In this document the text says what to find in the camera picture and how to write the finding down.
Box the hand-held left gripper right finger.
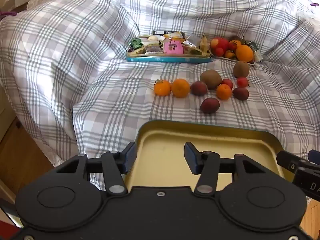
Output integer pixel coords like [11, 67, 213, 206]
[184, 142, 267, 197]

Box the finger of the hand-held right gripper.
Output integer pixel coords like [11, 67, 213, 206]
[276, 151, 312, 175]
[308, 150, 320, 167]

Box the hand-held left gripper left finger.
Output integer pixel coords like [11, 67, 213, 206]
[55, 142, 137, 197]

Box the gold tin lid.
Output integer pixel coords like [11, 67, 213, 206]
[124, 120, 288, 193]

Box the dark red plum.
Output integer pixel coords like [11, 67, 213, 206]
[232, 87, 250, 101]
[190, 80, 208, 96]
[200, 97, 220, 114]

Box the large mandarin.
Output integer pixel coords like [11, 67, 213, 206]
[171, 78, 191, 98]

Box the mandarin with green leaf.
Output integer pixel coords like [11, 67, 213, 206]
[153, 79, 172, 96]

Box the blue snack tin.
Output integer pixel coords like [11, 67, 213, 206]
[126, 31, 213, 62]

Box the white plate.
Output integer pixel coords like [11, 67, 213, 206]
[211, 51, 257, 67]

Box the grey plaid blanket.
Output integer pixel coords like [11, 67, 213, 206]
[0, 0, 320, 193]

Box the pink snack packet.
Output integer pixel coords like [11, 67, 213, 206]
[164, 39, 184, 55]

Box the green candy wrapper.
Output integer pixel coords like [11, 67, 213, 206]
[129, 38, 143, 49]

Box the tan paper packet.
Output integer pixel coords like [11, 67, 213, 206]
[199, 34, 208, 52]

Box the green drink can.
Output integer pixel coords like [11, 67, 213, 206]
[247, 41, 264, 63]

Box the silver foil packet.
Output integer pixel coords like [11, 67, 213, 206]
[186, 35, 202, 47]

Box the big orange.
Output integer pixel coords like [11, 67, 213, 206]
[236, 44, 254, 63]

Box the red apple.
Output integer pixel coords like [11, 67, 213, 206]
[210, 37, 230, 52]

